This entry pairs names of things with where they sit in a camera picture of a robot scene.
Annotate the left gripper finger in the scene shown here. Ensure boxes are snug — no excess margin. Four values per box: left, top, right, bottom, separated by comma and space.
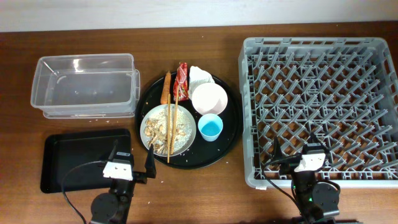
144, 144, 157, 179
108, 139, 118, 161

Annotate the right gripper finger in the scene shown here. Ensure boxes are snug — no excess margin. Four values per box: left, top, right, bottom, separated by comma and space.
272, 136, 283, 161
308, 133, 322, 145

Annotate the grey plate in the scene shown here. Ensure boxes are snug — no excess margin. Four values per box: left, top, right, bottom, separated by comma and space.
139, 103, 197, 157

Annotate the blue cup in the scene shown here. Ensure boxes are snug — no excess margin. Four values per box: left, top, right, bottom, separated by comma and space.
198, 113, 223, 142

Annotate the wooden chopstick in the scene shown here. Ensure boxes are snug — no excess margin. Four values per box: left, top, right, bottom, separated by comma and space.
171, 87, 179, 154
167, 93, 171, 163

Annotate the orange carrot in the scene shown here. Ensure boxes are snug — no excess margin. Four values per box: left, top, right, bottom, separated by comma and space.
160, 71, 171, 105

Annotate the red snack wrapper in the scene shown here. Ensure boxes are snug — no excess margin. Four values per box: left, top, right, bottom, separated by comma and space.
173, 63, 188, 101

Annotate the white napkin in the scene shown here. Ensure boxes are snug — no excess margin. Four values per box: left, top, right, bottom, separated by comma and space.
188, 66, 215, 100

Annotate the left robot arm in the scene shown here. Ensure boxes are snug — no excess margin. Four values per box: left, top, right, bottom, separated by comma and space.
90, 141, 156, 224

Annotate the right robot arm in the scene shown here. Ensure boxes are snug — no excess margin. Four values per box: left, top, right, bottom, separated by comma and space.
271, 133, 341, 223

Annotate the grey dishwasher rack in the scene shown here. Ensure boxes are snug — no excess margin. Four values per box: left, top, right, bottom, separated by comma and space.
238, 37, 397, 190

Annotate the black rectangular tray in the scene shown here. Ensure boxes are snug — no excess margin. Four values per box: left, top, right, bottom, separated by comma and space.
40, 129, 131, 194

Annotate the round black tray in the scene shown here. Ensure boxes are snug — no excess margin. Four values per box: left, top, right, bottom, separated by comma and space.
135, 76, 243, 169

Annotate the clear plastic bin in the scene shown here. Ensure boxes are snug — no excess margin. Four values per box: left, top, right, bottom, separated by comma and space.
30, 54, 141, 119

